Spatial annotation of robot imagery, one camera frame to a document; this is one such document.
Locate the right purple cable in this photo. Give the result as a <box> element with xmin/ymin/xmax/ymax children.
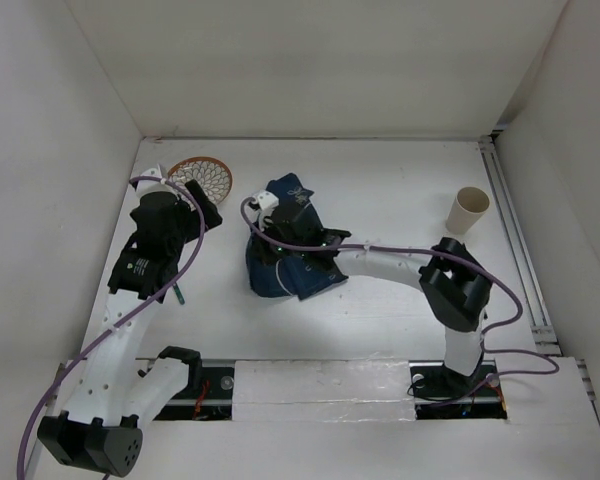
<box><xmin>239</xmin><ymin>196</ymin><xmax>561</xmax><ymax>409</ymax></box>

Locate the brown rimmed floral plate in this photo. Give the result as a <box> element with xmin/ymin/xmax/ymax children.
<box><xmin>168</xmin><ymin>156</ymin><xmax>233</xmax><ymax>206</ymax></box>

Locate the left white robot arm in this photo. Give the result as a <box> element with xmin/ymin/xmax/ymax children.
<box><xmin>37</xmin><ymin>175</ymin><xmax>222</xmax><ymax>477</ymax></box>

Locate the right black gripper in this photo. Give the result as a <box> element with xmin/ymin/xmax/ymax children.
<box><xmin>247</xmin><ymin>215</ymin><xmax>307</xmax><ymax>267</ymax></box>

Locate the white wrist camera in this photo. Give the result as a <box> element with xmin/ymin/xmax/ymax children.
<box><xmin>248</xmin><ymin>190</ymin><xmax>279</xmax><ymax>220</ymax></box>
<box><xmin>130</xmin><ymin>164</ymin><xmax>170</xmax><ymax>198</ymax></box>

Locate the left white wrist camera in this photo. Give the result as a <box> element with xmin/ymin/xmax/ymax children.
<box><xmin>130</xmin><ymin>164</ymin><xmax>170</xmax><ymax>198</ymax></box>

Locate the blue fish placemat cloth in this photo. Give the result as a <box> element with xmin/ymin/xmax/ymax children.
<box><xmin>245</xmin><ymin>173</ymin><xmax>347</xmax><ymax>300</ymax></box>

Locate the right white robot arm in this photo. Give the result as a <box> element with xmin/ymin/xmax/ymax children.
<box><xmin>251</xmin><ymin>198</ymin><xmax>493</xmax><ymax>398</ymax></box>

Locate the purple cable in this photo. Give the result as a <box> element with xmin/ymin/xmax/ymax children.
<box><xmin>239</xmin><ymin>196</ymin><xmax>561</xmax><ymax>409</ymax></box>
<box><xmin>16</xmin><ymin>174</ymin><xmax>207</xmax><ymax>479</ymax></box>

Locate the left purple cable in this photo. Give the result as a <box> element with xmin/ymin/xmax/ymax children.
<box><xmin>16</xmin><ymin>174</ymin><xmax>207</xmax><ymax>479</ymax></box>

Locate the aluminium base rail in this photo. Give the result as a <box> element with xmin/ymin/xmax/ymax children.
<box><xmin>158</xmin><ymin>360</ymin><xmax>508</xmax><ymax>423</ymax></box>

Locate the beige paper cup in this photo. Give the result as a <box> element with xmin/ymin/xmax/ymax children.
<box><xmin>445</xmin><ymin>186</ymin><xmax>491</xmax><ymax>235</ymax></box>

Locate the green handled metal fork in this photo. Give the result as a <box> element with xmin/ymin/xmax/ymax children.
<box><xmin>173</xmin><ymin>284</ymin><xmax>186</xmax><ymax>305</ymax></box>

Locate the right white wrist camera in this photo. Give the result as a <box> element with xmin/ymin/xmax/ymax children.
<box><xmin>248</xmin><ymin>190</ymin><xmax>279</xmax><ymax>220</ymax></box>

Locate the aluminium side rail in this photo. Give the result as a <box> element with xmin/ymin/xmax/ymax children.
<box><xmin>478</xmin><ymin>136</ymin><xmax>563</xmax><ymax>357</ymax></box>

